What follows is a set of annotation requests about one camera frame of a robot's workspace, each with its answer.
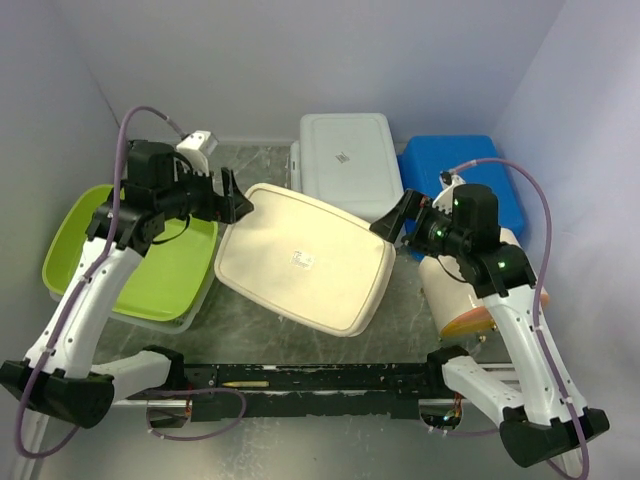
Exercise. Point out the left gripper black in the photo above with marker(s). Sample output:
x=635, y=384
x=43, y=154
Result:
x=227, y=208

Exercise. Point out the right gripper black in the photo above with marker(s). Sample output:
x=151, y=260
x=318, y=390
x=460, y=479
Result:
x=388, y=227

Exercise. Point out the blue plastic container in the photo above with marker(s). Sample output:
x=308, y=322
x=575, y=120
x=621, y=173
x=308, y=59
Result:
x=426, y=157

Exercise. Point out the cream perforated laundry basket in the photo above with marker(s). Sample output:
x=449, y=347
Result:
x=306, y=260

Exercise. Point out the large white plastic container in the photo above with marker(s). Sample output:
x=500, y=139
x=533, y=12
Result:
x=347, y=160

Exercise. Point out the green basket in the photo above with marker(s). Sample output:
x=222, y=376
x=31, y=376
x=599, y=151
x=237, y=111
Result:
x=163, y=287

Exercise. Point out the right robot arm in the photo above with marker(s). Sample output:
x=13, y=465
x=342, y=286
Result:
x=547, y=416

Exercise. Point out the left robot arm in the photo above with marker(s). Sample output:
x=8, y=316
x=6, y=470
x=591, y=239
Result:
x=56, y=377

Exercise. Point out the cream cylindrical stool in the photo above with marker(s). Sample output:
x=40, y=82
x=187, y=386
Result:
x=456, y=308

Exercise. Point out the white basket at bottom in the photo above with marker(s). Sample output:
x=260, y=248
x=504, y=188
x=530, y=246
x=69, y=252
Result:
x=177, y=325

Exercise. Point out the wooden pencil on base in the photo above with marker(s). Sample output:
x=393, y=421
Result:
x=246, y=384

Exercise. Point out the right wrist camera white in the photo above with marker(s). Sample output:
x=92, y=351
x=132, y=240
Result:
x=444, y=200

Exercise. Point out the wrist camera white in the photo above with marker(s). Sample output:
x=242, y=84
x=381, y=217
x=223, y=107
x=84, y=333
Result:
x=444, y=200
x=198, y=148

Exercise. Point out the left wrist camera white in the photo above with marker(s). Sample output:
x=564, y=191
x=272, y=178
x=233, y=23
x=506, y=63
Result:
x=198, y=148

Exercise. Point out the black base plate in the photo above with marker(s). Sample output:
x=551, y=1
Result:
x=397, y=390

